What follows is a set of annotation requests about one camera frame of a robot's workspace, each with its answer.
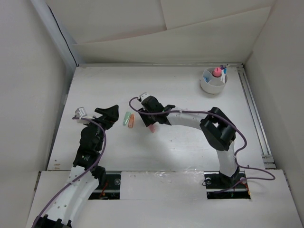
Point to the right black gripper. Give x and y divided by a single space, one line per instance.
147 121

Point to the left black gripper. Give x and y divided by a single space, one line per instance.
109 116

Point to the green highlighter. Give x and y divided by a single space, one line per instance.
126 118

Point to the pink highlighter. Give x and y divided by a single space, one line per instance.
152 128

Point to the orange highlighter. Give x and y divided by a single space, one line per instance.
131 121

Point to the pink cap small bottle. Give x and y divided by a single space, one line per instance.
217 72

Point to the purple cap white marker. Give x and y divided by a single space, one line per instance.
222 74

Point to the blue cap white marker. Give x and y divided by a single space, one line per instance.
225 68

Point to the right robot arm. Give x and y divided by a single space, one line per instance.
217 128

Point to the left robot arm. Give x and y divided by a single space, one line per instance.
85 175

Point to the white divided pen holder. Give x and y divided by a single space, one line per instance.
215 85

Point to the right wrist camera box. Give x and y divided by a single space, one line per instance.
143 96

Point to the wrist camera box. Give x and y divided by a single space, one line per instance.
143 96
81 116

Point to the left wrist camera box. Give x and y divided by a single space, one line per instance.
81 116

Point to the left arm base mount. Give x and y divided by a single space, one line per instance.
109 189

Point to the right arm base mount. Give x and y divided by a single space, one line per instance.
220 187

